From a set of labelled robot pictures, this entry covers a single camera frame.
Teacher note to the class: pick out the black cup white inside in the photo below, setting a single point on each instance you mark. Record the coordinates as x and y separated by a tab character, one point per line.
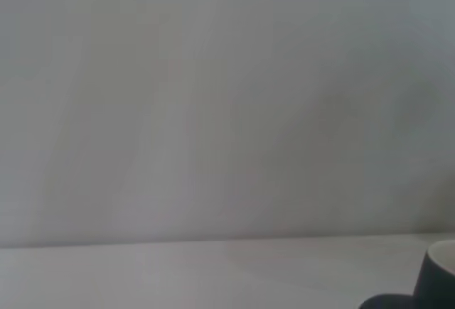
433	280

